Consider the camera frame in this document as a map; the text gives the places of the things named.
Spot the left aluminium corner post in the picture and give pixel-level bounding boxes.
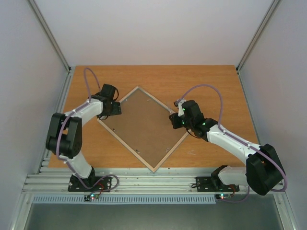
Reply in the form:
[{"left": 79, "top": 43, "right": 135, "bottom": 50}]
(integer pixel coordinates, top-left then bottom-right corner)
[{"left": 27, "top": 0, "right": 71, "bottom": 73}]

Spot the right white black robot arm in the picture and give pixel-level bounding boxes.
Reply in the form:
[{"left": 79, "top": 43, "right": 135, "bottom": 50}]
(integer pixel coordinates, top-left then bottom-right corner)
[{"left": 169, "top": 99, "right": 286, "bottom": 196}]

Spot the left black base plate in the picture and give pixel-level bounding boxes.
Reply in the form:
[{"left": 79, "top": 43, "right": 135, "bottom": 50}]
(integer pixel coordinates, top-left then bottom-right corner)
[{"left": 68, "top": 175, "right": 112, "bottom": 192}]

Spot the right circuit board with LEDs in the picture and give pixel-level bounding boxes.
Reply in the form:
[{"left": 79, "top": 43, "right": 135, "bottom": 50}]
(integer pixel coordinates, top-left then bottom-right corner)
[{"left": 215, "top": 193, "right": 234, "bottom": 200}]

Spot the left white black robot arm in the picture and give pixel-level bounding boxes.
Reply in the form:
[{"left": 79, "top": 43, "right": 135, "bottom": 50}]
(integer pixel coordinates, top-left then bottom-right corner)
[{"left": 46, "top": 84, "right": 121, "bottom": 191}]

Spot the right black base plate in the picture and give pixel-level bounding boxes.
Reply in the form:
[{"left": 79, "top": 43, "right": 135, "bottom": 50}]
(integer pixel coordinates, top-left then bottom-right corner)
[{"left": 195, "top": 176, "right": 240, "bottom": 193}]

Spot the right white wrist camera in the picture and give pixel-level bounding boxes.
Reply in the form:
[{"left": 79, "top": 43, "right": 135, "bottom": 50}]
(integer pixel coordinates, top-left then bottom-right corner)
[{"left": 174, "top": 98, "right": 186, "bottom": 117}]

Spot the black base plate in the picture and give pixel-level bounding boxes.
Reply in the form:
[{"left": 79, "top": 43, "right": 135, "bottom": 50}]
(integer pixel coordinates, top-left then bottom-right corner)
[
  {"left": 68, "top": 175, "right": 112, "bottom": 192},
  {"left": 195, "top": 176, "right": 240, "bottom": 193}
]

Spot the left circuit board with LEDs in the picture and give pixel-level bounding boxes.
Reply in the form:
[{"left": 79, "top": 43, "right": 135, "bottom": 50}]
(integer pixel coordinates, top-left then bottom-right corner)
[{"left": 83, "top": 194, "right": 100, "bottom": 202}]

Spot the right aluminium corner post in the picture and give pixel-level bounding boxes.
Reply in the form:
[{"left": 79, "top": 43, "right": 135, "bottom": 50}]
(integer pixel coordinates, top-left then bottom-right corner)
[{"left": 236, "top": 0, "right": 282, "bottom": 75}]

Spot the grey slotted cable duct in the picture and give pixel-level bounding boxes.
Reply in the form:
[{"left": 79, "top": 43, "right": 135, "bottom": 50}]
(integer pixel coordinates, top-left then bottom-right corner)
[{"left": 32, "top": 194, "right": 216, "bottom": 205}]

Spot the circuit board with leds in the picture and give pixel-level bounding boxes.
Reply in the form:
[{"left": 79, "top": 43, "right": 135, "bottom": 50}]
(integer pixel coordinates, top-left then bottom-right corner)
[
  {"left": 83, "top": 194, "right": 100, "bottom": 202},
  {"left": 215, "top": 193, "right": 234, "bottom": 200}
]

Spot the aluminium corner post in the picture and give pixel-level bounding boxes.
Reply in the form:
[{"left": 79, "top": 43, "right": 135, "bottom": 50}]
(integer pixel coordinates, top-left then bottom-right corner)
[
  {"left": 236, "top": 0, "right": 282, "bottom": 75},
  {"left": 27, "top": 0, "right": 71, "bottom": 73}
]

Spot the turquoise picture frame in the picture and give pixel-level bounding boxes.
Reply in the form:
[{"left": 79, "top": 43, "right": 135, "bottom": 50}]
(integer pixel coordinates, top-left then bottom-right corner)
[{"left": 98, "top": 86, "right": 188, "bottom": 172}]

